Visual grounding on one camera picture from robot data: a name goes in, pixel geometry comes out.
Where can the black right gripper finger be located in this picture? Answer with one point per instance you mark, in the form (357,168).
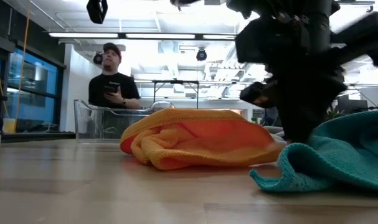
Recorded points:
(307,124)
(288,124)

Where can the grey microfiber towel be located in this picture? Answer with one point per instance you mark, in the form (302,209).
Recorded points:
(274,130)

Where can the teal microfiber towel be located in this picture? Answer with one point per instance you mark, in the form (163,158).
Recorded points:
(341,155)

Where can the orange microfiber towel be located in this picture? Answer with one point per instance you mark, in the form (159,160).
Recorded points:
(201,137)

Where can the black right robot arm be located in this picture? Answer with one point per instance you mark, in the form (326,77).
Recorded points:
(316,25)

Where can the long ceiling light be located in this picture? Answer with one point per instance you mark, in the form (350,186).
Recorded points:
(123,35)

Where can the dark computer monitor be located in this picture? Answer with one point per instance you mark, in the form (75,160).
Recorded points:
(352,105)

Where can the person's black phone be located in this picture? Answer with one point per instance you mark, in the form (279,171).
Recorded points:
(110,88)

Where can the person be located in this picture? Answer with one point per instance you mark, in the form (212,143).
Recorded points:
(112,90)

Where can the dark-framed glass window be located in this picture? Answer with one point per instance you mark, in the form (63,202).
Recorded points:
(33,81)

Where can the black-framed background table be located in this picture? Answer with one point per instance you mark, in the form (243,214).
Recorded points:
(176,82)

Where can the clear plastic bin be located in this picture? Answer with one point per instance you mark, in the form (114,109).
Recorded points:
(95,121)

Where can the yellow cup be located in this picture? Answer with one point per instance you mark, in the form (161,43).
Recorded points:
(8,126)

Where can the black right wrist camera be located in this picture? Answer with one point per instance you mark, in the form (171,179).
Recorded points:
(257,95)

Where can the black ceiling camera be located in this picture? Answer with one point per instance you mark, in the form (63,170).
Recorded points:
(97,58)
(201,54)

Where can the black aluminium table frame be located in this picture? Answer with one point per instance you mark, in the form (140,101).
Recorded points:
(36,137)

